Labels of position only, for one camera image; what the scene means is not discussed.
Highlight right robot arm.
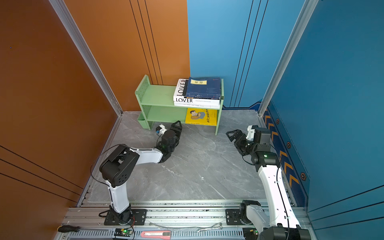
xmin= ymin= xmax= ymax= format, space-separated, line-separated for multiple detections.
xmin=226 ymin=125 xmax=311 ymax=240

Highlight green circuit board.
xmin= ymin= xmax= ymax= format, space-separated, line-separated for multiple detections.
xmin=243 ymin=228 xmax=259 ymax=240
xmin=114 ymin=228 xmax=135 ymax=240

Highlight white book with brown blocks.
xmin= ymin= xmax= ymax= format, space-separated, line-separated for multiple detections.
xmin=174 ymin=102 xmax=221 ymax=110

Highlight red utility knife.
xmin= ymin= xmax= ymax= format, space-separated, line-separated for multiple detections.
xmin=141 ymin=231 xmax=172 ymax=240

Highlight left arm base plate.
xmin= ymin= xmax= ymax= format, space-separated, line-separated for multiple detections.
xmin=104 ymin=209 xmax=147 ymax=227

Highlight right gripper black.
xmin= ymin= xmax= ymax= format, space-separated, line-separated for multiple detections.
xmin=226 ymin=129 xmax=258 ymax=156

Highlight aluminium rail frame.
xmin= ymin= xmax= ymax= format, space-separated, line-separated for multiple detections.
xmin=53 ymin=199 xmax=316 ymax=240

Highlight left green circuit board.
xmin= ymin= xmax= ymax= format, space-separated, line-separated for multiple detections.
xmin=114 ymin=228 xmax=135 ymax=240

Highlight black handled screwdriver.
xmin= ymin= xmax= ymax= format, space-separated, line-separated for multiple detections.
xmin=57 ymin=225 xmax=81 ymax=233

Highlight green plastic side bin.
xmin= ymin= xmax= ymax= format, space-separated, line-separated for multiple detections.
xmin=138 ymin=112 xmax=151 ymax=130

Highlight right green circuit board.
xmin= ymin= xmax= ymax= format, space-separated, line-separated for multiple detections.
xmin=243 ymin=228 xmax=259 ymax=240

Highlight silver open-end wrench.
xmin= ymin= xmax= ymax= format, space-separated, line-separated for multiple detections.
xmin=197 ymin=223 xmax=223 ymax=233

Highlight dark blue book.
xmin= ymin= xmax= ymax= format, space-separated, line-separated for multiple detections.
xmin=186 ymin=77 xmax=222 ymax=100

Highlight white LOVER magazine book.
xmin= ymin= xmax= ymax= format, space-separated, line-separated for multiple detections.
xmin=173 ymin=79 xmax=222 ymax=106

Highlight yellow book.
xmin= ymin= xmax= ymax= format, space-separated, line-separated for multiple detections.
xmin=185 ymin=108 xmax=218 ymax=126

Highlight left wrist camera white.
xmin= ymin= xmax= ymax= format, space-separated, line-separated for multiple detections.
xmin=156 ymin=125 xmax=167 ymax=137

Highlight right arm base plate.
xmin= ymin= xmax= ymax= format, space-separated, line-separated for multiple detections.
xmin=225 ymin=209 xmax=250 ymax=226

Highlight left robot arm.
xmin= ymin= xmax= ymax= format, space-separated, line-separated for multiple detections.
xmin=99 ymin=121 xmax=183 ymax=221

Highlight green wooden two-tier shelf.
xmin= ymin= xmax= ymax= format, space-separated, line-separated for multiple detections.
xmin=135 ymin=75 xmax=224 ymax=135

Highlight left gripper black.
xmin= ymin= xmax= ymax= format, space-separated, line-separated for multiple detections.
xmin=169 ymin=121 xmax=182 ymax=155

